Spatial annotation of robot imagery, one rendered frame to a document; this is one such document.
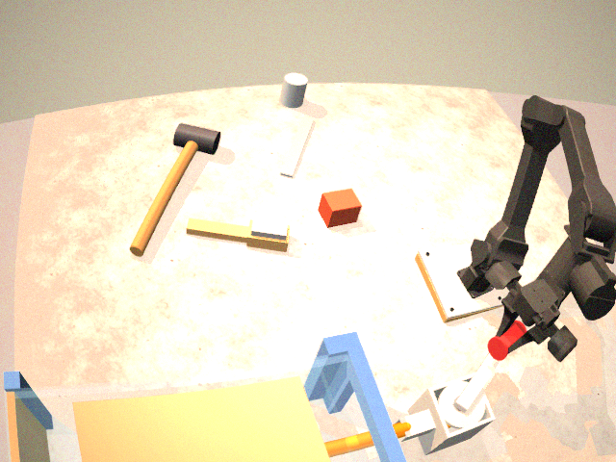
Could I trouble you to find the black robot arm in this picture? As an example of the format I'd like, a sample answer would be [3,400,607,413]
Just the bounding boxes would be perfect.
[456,95,616,331]

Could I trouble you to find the grey cylinder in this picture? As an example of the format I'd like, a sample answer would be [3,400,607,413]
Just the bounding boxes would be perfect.
[280,73,308,109]

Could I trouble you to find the mallet with grey head and wooden handle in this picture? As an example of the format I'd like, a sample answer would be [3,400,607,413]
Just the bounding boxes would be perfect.
[130,123,221,257]

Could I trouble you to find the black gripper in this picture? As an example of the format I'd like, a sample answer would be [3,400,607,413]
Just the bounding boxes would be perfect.
[485,261,578,363]

